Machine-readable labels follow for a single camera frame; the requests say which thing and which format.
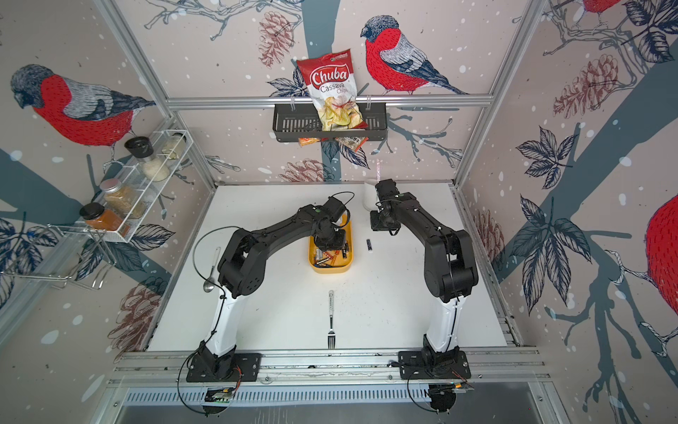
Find yellow plastic storage box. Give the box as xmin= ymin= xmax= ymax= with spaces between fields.
xmin=307 ymin=212 xmax=354 ymax=274

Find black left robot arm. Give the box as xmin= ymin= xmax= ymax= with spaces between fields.
xmin=194 ymin=195 xmax=351 ymax=373

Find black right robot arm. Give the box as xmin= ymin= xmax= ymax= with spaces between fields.
xmin=370 ymin=179 xmax=478 ymax=367

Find white cup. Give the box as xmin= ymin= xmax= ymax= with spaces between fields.
xmin=362 ymin=179 xmax=379 ymax=211

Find silver fork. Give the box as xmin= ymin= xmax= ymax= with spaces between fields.
xmin=327 ymin=290 xmax=337 ymax=350

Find silver spoon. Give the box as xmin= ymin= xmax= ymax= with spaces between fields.
xmin=203 ymin=247 xmax=221 ymax=293

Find Chuba cassava chips bag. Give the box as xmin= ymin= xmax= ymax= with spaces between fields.
xmin=297 ymin=49 xmax=362 ymax=128

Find black lid spice jar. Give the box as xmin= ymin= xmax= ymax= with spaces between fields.
xmin=125 ymin=136 xmax=171 ymax=182

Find silver lid spice jar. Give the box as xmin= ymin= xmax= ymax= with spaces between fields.
xmin=100 ymin=178 xmax=146 ymax=219

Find orange spice jar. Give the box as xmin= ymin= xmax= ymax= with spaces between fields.
xmin=79 ymin=202 xmax=124 ymax=231

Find black wire basket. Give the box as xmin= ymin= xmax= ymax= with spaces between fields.
xmin=273 ymin=102 xmax=388 ymax=142

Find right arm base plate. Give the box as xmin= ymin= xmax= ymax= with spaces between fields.
xmin=397 ymin=347 xmax=471 ymax=381

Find aluminium front rail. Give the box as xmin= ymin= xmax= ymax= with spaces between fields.
xmin=105 ymin=347 xmax=553 ymax=387

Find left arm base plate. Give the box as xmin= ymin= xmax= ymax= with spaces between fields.
xmin=185 ymin=351 xmax=262 ymax=383

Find white wire spice rack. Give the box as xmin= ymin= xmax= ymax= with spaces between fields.
xmin=56 ymin=129 xmax=194 ymax=243

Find aluminium frame corner post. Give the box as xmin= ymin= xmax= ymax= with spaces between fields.
xmin=93 ymin=0 xmax=217 ymax=192

